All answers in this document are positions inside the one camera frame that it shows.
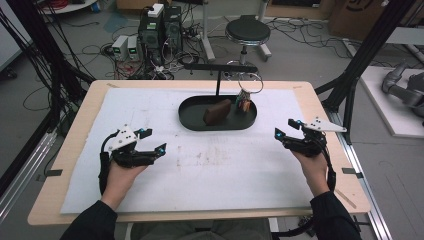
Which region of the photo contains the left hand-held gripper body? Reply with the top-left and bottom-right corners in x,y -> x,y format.
106,123 -> 158,169

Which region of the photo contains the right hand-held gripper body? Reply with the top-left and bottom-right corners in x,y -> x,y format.
282,116 -> 348,159

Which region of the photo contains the key ring with colourful tags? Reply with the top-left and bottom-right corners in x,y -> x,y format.
234,71 -> 265,114

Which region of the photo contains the black oval tray with hanger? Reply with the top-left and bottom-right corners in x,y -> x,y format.
177,62 -> 259,132

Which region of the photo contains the brown coin purse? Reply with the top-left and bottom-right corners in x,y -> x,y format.
202,98 -> 233,127

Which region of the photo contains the person's right hand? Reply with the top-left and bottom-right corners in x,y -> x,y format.
289,149 -> 331,198

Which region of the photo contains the person's left hand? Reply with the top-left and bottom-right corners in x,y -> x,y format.
100,160 -> 150,212

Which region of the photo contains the white table mat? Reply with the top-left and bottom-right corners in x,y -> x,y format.
59,87 -> 318,215

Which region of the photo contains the white metal desk leg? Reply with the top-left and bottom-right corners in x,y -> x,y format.
199,0 -> 217,63
258,0 -> 273,63

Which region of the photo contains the white platform board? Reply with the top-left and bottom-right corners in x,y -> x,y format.
359,65 -> 424,140

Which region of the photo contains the white power supply unit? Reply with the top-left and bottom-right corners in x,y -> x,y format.
126,35 -> 141,61
111,35 -> 130,61

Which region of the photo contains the black computer tower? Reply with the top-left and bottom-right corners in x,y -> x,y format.
137,11 -> 165,66
162,5 -> 184,55

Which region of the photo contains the black round stool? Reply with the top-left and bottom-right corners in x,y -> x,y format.
224,14 -> 272,81

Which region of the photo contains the cardboard box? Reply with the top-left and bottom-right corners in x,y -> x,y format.
327,0 -> 424,42

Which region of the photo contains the white box on tower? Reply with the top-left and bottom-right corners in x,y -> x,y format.
147,2 -> 165,19

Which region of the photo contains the left hand-held gripper cable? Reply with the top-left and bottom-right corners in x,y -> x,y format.
97,130 -> 122,197

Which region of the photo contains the hand-held gripper cable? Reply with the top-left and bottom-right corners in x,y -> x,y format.
97,130 -> 122,197
315,139 -> 338,193

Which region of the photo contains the right hand-held gripper cable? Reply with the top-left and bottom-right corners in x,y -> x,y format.
315,139 -> 338,193

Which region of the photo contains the aluminium rail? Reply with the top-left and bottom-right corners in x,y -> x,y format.
327,109 -> 394,240
0,131 -> 58,222

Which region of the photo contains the black metal frame post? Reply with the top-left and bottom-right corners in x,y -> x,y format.
314,0 -> 418,145
5,0 -> 96,134

